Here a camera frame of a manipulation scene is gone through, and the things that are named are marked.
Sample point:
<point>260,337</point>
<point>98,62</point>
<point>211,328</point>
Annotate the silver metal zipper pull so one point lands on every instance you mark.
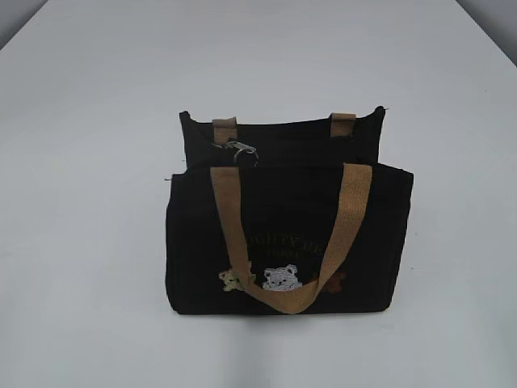
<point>240,151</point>

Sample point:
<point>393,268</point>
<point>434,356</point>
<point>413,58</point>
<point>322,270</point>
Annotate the black canvas tote bag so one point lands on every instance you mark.
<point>317,227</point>

